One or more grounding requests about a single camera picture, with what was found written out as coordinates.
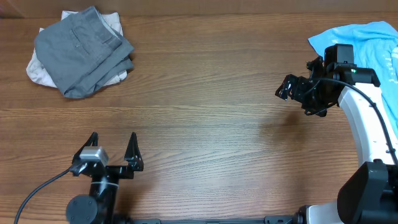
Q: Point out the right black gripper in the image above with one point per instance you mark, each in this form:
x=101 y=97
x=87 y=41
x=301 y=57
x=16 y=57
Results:
x=320 y=109

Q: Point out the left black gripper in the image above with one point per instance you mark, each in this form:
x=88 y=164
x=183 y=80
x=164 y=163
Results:
x=134 y=162

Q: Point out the light blue t-shirt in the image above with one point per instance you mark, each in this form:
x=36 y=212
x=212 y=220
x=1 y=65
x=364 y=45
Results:
x=374 y=46

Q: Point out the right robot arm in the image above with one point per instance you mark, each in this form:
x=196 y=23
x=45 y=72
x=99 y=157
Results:
x=370 y=194

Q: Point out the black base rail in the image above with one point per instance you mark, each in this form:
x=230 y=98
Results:
x=211 y=221

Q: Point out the grey shorts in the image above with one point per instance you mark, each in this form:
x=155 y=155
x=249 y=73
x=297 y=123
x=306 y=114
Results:
x=82 y=53

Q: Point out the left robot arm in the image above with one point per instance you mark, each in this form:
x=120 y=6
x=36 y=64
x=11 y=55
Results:
x=97 y=207

